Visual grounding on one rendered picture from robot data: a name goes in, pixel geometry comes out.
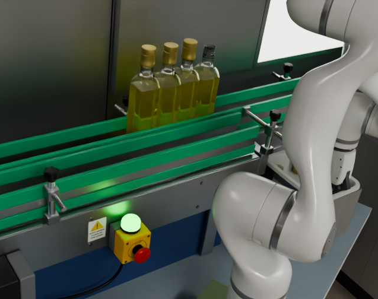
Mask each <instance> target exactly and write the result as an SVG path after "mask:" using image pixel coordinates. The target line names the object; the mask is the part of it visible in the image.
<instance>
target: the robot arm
mask: <svg viewBox="0 0 378 299"><path fill-rule="evenodd" d="M286 5H287V12H288V15H289V17H290V18H291V20H292V21H293V22H294V23H296V24H297V25H298V26H299V27H301V28H303V29H305V30H307V31H310V32H312V33H316V34H319V35H322V36H325V37H328V38H331V39H335V40H338V41H341V42H344V44H343V48H342V55H341V57H340V58H339V59H337V60H335V61H332V62H329V63H327V64H324V65H322V66H319V67H317V68H315V69H312V70H311V71H309V72H307V73H306V74H305V75H303V76H302V78H301V79H300V80H299V82H298V83H297V85H296V87H295V89H294V91H293V94H292V96H291V100H290V102H289V105H288V108H287V111H286V114H285V118H284V122H283V126H282V143H283V147H284V150H285V153H286V155H287V156H288V158H289V159H290V161H291V163H292V164H293V166H294V168H295V169H296V171H297V173H298V176H299V179H300V190H299V191H296V190H293V189H290V188H289V187H286V186H283V185H281V184H279V183H277V182H274V181H272V180H269V179H267V178H264V177H262V176H259V175H257V174H253V173H249V172H245V171H239V172H235V173H232V174H230V175H228V176H227V177H226V178H225V179H223V180H222V181H221V183H220V184H219V185H218V187H217V189H216V190H215V194H214V198H213V200H212V216H213V220H214V224H215V227H216V229H217V231H218V233H219V235H220V238H221V239H222V241H223V243H224V245H225V247H226V249H227V251H228V252H229V254H230V256H231V258H232V260H233V267H232V270H231V276H230V281H229V284H228V290H227V295H226V298H225V299H286V296H287V292H288V289H289V286H290V282H291V277H292V267H291V263H290V261H289V260H288V258H289V259H291V260H295V261H297V262H302V263H313V262H316V261H318V260H320V259H321V258H323V257H324V256H325V255H326V254H328V252H329V249H330V248H331V246H332V243H333V240H334V237H335V231H336V218H335V207H334V202H333V194H335V193H337V191H338V190H340V189H341V190H348V189H350V188H351V186H350V177H351V174H352V170H353V167H354V162H355V153H356V149H355V148H356V147H357V145H358V142H359V140H360V136H361V133H364V134H367V135H370V136H373V137H375V138H378V0H287V1H286ZM373 101H374V102H375V104H374V103H373ZM342 182H343V184H342Z"/></svg>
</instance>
